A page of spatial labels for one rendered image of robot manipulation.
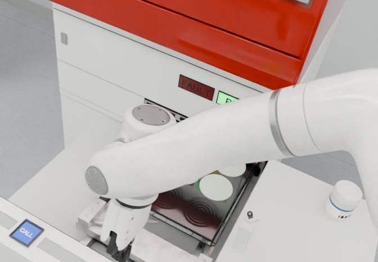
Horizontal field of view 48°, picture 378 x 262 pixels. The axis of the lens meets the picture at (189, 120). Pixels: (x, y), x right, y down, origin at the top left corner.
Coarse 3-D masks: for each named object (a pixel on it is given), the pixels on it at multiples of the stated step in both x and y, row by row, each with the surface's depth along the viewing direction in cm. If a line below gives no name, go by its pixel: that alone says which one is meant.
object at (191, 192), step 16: (224, 176) 129; (240, 176) 130; (176, 192) 122; (192, 192) 123; (160, 208) 117; (176, 208) 118; (192, 208) 119; (208, 208) 119; (224, 208) 120; (192, 224) 115; (208, 224) 115
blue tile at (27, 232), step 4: (24, 224) 100; (28, 224) 100; (20, 228) 99; (24, 228) 100; (28, 228) 100; (32, 228) 100; (36, 228) 100; (16, 232) 99; (20, 232) 99; (24, 232) 99; (28, 232) 99; (32, 232) 99; (36, 232) 99; (16, 236) 98; (20, 236) 98; (24, 236) 98; (28, 236) 98; (32, 236) 98; (20, 240) 97; (24, 240) 97; (28, 240) 97
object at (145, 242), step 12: (84, 228) 112; (96, 228) 112; (108, 240) 110; (144, 240) 111; (156, 240) 112; (132, 252) 108; (144, 252) 108; (156, 252) 109; (168, 252) 109; (180, 252) 110
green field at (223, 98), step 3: (219, 93) 124; (222, 93) 124; (219, 96) 125; (222, 96) 124; (225, 96) 124; (228, 96) 123; (219, 99) 125; (222, 99) 125; (225, 99) 124; (228, 99) 124; (231, 99) 123; (234, 99) 123; (219, 102) 126; (222, 102) 125; (225, 102) 125
